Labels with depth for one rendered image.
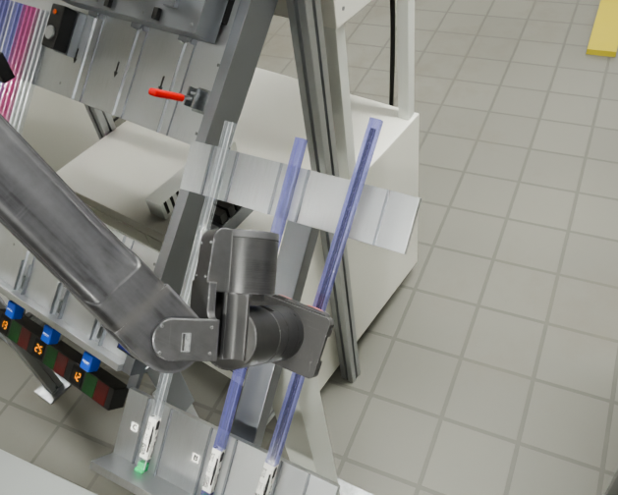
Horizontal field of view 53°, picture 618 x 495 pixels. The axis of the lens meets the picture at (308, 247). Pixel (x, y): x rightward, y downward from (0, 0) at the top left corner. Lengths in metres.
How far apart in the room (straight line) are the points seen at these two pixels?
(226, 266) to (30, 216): 0.16
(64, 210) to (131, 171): 1.10
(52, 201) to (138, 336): 0.12
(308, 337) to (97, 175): 1.09
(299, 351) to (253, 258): 0.14
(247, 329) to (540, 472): 1.26
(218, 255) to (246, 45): 0.51
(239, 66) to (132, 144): 0.76
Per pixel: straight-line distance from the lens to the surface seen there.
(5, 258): 1.32
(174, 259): 1.01
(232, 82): 0.99
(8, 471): 1.22
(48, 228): 0.52
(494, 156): 2.50
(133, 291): 0.52
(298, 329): 0.63
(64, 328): 1.16
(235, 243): 0.56
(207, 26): 0.99
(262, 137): 1.61
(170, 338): 0.52
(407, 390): 1.80
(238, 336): 0.56
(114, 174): 1.63
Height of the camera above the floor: 1.55
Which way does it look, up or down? 46 degrees down
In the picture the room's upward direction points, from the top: 10 degrees counter-clockwise
